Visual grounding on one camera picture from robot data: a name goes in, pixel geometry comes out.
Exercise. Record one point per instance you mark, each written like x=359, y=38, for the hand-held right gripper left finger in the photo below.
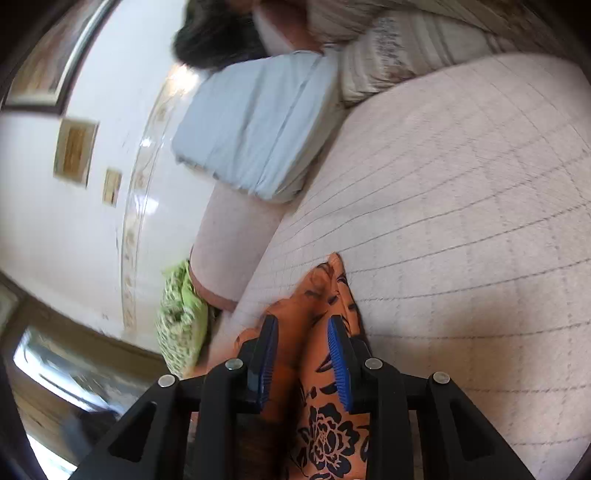
x=265, y=360

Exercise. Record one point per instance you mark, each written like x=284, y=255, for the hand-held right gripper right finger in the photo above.
x=339, y=364

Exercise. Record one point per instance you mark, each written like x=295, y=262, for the orange black floral blouse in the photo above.
x=323, y=438

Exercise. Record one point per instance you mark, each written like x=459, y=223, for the green patterned pillow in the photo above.
x=182, y=318

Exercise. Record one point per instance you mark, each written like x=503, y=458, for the pink bolster cushion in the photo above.
x=235, y=240

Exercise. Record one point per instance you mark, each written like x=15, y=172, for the wooden stained glass door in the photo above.
x=55, y=350

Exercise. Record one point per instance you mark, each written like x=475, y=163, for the light blue pillow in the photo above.
x=258, y=124

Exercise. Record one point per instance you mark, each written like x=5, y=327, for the small striped floral pillow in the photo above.
x=406, y=60

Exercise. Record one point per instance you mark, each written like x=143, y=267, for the pink brown upholstered headboard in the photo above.
x=286, y=27

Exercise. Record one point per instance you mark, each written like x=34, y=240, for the beige wall switch plate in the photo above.
x=111, y=197
x=113, y=178

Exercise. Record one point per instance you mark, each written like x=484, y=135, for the small framed wall picture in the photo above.
x=76, y=152

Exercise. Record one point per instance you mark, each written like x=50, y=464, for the large framed wall picture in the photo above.
x=51, y=55

